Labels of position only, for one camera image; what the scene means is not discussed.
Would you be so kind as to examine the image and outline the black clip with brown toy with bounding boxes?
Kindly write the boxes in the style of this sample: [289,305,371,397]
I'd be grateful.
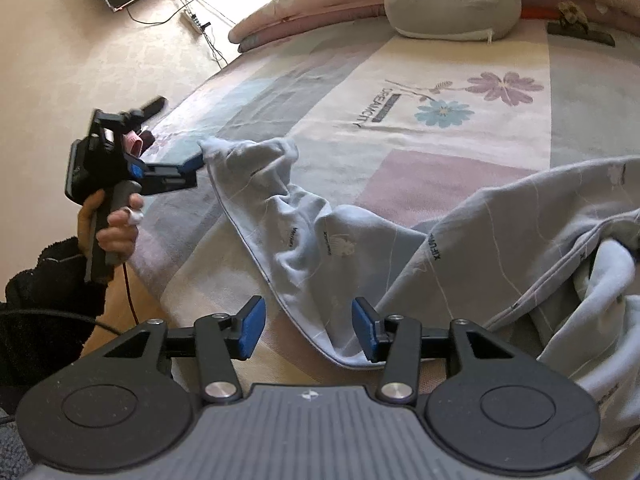
[547,0,616,48]

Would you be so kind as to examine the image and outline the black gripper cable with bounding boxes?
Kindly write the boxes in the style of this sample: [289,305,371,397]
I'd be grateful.
[89,261,141,336]

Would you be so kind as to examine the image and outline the white power strip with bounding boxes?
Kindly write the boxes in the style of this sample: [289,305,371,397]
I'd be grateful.
[181,9,210,36]

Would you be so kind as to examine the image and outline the light grey printed pants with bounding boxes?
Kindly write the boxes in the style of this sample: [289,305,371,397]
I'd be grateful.
[203,139,639,470]

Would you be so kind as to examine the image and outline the pink folded cloth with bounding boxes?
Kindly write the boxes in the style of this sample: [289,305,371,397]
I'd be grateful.
[122,130,155,157]

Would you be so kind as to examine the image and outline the person's left hand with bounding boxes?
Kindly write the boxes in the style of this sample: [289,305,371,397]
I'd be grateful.
[77,190,144,263]

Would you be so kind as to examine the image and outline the black fuzzy sleeve forearm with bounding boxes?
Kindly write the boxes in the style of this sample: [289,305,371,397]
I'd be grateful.
[1,237,106,414]

